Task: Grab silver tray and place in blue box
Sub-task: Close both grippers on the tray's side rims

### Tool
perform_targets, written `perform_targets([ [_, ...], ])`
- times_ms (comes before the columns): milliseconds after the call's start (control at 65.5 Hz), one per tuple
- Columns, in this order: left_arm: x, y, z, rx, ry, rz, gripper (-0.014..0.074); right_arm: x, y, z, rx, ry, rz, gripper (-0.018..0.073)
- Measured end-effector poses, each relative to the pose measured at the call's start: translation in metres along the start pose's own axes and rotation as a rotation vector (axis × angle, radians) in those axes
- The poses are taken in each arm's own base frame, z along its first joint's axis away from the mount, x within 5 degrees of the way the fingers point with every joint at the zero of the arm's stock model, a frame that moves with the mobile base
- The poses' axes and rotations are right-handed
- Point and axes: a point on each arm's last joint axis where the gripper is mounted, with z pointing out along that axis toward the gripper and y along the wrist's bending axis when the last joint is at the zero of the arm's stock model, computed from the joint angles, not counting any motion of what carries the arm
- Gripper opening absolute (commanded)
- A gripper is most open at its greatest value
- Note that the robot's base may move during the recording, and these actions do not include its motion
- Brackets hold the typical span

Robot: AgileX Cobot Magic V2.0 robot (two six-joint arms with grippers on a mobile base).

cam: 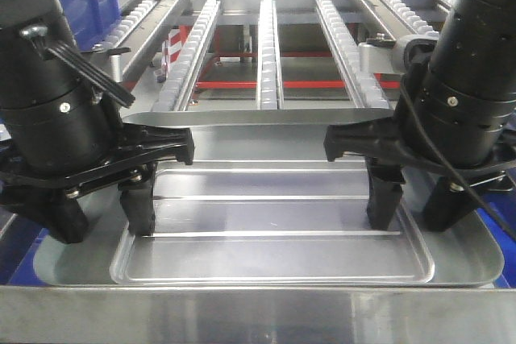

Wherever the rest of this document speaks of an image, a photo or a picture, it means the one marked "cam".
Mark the red steel frame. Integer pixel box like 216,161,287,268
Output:
167,25,402,93

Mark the far left roller track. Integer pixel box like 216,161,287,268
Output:
93,0,157,50

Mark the left-centre roller track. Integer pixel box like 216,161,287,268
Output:
151,0,221,112

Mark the silver metal tray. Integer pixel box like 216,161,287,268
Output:
33,110,504,287

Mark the left steel divider rail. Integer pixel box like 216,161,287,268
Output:
119,0,189,89

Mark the blue bin under tray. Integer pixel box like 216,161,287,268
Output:
480,168,515,288

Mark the steel divider rail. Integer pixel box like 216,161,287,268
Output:
119,0,189,89
350,0,411,48

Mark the far right roller track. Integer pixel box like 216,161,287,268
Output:
381,0,455,38

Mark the right steel divider rail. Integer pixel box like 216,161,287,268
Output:
350,0,411,48

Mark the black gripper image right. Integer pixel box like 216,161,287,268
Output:
323,118,515,232

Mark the steel front rack rail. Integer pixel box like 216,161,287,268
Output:
1,286,515,343

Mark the right-centre roller track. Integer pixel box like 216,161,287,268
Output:
315,0,391,110

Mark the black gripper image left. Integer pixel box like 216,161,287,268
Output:
1,123,195,244

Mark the centre roller track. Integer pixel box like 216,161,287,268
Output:
256,0,284,110

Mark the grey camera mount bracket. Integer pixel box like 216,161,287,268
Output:
358,35,417,74

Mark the red white striped post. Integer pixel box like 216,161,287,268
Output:
161,28,182,75

